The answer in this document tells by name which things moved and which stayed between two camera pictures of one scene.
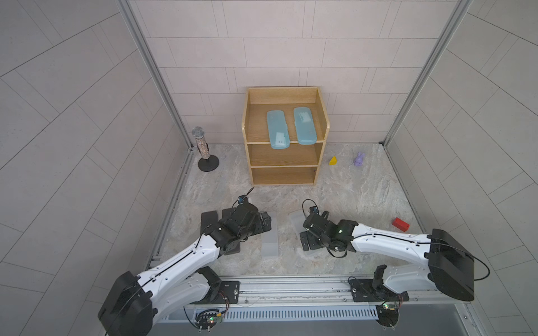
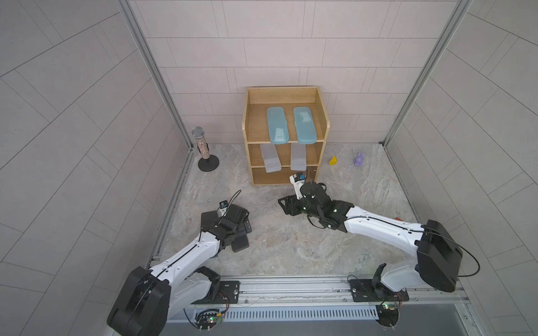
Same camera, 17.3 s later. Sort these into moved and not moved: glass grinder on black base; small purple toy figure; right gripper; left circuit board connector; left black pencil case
Moved: right gripper
Not moved: left circuit board connector; small purple toy figure; left black pencil case; glass grinder on black base
